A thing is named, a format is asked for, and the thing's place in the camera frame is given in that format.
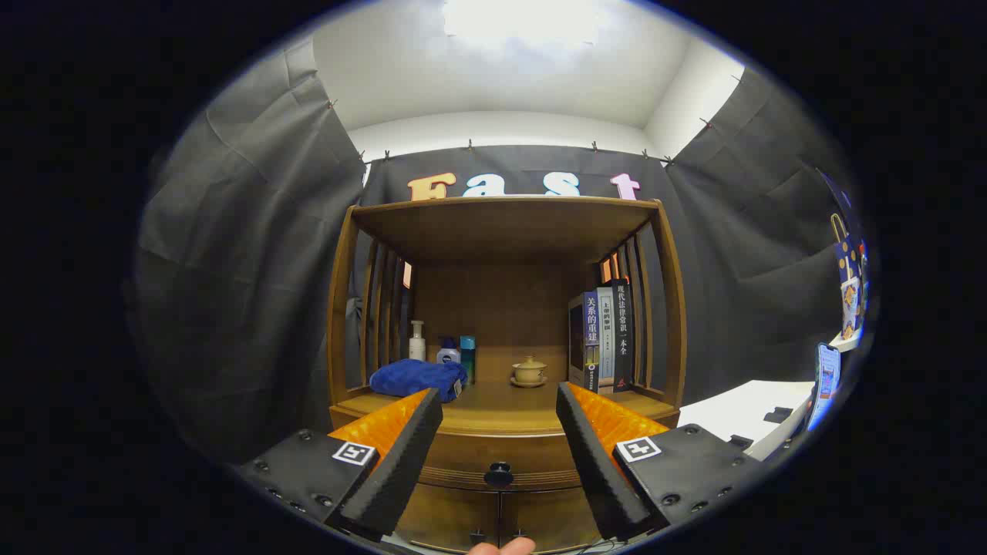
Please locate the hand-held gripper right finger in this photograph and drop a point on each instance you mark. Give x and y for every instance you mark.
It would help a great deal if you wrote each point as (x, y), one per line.
(594, 462)

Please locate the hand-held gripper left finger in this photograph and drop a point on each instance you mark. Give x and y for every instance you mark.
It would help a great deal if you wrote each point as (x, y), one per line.
(401, 462)

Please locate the wooden drawer with black knob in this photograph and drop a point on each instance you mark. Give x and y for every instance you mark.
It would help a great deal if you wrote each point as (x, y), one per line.
(478, 456)

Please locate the wooden cabinet door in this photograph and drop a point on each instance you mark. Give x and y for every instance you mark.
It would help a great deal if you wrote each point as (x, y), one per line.
(455, 512)
(547, 512)

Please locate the wooden countertop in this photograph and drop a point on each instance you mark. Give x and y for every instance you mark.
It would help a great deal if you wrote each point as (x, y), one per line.
(501, 405)

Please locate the wooden cabinet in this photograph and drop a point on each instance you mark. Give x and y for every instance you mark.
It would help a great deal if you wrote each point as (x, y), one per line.
(501, 231)

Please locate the blue folded towel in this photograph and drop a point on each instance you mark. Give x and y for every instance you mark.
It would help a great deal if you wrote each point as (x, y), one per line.
(412, 378)

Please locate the beige saucer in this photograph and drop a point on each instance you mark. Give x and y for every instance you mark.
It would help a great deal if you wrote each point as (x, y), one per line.
(529, 384)

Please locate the beige lidded tea cup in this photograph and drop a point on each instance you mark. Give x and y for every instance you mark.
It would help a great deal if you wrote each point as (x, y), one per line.
(529, 371)

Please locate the book with pale spine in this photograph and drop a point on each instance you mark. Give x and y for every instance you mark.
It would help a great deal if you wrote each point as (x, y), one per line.
(606, 347)

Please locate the white bottle with blue cap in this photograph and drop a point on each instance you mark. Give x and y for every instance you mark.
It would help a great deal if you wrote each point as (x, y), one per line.
(448, 356)

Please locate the white pump bottle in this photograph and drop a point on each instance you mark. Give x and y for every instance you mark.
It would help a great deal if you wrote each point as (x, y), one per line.
(417, 347)

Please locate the thick book with blue spine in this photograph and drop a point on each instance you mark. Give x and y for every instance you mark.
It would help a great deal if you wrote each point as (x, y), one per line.
(590, 339)

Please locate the teal transparent bottle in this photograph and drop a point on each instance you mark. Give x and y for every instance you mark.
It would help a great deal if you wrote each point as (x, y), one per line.
(468, 358)

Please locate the book with black spine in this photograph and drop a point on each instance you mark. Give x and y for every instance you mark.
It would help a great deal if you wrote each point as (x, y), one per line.
(623, 339)

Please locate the white table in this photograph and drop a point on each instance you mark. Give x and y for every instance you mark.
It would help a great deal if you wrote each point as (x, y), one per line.
(732, 412)

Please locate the black block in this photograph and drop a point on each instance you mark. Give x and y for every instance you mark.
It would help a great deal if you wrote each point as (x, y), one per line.
(741, 442)
(779, 415)

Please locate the blue printed card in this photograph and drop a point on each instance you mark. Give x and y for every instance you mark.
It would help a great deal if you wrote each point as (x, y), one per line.
(826, 378)

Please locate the colourful printed paper bag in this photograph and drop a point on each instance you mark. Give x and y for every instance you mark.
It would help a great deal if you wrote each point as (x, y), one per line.
(848, 301)

